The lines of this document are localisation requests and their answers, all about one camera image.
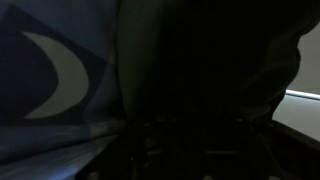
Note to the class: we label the blue plaid bed sheet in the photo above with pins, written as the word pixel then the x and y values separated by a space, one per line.
pixel 58 84

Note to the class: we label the black trousers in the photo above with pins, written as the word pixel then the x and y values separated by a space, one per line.
pixel 209 58

